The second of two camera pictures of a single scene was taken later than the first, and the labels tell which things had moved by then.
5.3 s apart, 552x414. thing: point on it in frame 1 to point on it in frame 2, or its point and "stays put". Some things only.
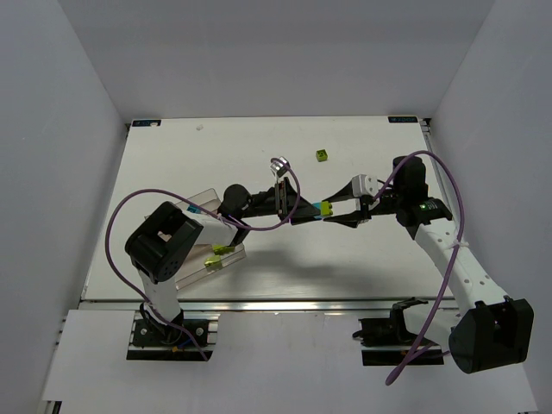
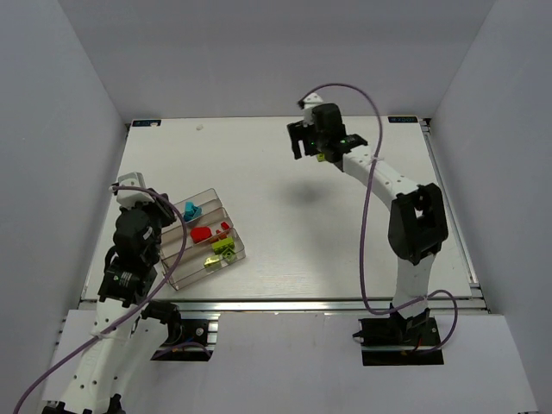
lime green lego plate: x=222 y=249 stays put
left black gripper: x=280 y=199 to x=163 y=211
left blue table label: x=146 y=122 stays put
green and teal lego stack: x=325 y=210 to x=229 y=255
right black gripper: x=365 y=205 to x=297 y=139
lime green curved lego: x=209 y=260 stays put
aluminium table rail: x=258 y=304 stays put
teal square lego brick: x=319 y=205 to x=197 y=212
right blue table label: x=402 y=119 stays put
